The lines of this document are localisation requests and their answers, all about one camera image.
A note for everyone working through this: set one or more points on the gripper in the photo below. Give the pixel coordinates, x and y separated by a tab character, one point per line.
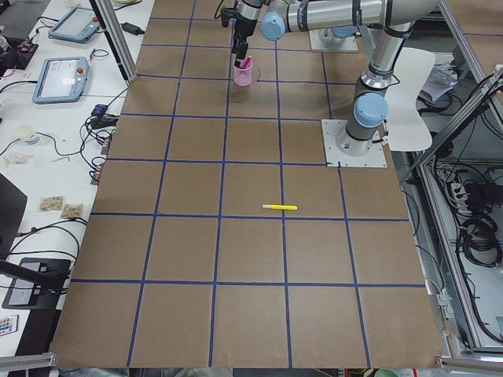
246	26

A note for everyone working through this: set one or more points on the pink pen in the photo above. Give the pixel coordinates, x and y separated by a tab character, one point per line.
247	62

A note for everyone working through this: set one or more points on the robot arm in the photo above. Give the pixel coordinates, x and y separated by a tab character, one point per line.
276	18
386	90

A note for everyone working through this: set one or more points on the pink mesh cup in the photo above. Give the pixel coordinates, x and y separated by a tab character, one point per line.
243	76

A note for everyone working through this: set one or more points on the black power adapter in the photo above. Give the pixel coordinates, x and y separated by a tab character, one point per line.
132	29

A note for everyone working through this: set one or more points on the far teach pendant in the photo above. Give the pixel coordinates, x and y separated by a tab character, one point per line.
77	25

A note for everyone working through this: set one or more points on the teach pendant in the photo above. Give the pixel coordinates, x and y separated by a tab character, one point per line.
77	25
61	80

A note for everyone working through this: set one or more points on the yellow pen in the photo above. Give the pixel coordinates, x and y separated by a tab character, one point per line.
279	207

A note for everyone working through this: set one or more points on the near teach pendant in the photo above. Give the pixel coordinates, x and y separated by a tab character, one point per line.
61	80

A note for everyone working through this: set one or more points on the white chair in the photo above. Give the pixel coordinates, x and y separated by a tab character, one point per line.
407	130

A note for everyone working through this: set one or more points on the snack bag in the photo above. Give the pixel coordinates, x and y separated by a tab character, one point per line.
51	203
72	211

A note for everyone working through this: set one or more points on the black device on stand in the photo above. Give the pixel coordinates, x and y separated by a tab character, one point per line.
37	283

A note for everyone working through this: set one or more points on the colourful remote control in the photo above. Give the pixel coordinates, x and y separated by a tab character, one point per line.
9	325

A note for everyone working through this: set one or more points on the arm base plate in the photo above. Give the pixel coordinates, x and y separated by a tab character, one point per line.
343	151
325	41

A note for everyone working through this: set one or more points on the aluminium frame post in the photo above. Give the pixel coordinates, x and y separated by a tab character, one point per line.
110	25

